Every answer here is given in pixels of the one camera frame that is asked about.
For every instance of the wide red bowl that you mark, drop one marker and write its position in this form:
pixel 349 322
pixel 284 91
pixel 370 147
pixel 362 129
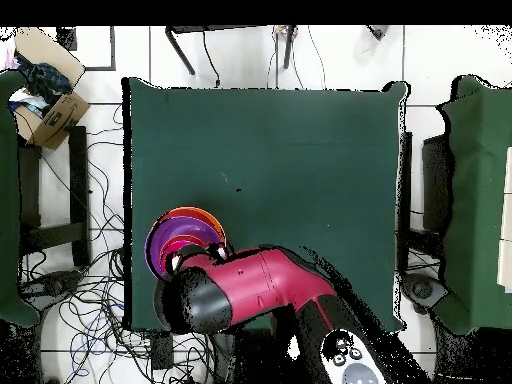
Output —
pixel 200 214

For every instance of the purple bowl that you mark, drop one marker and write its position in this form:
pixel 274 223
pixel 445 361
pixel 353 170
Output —
pixel 176 230

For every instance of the pink bowl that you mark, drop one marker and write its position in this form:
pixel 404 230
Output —
pixel 178 244

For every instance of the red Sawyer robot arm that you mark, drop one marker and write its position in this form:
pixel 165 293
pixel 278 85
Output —
pixel 260 284

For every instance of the dark green table cloth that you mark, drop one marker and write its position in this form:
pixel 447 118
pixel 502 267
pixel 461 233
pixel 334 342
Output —
pixel 260 140

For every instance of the black bench stand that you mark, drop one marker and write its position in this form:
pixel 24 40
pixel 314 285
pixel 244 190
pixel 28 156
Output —
pixel 78 192

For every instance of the black chair base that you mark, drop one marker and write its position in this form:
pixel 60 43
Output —
pixel 424 290
pixel 52 286

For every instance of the green covered table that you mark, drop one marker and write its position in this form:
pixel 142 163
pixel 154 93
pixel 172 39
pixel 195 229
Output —
pixel 10 200
pixel 472 200

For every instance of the person's foot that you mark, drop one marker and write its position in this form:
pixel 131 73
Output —
pixel 378 31

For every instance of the cardboard box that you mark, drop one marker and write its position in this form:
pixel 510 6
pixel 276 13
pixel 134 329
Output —
pixel 60 116

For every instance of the black metal table frame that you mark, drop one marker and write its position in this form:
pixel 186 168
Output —
pixel 180 50

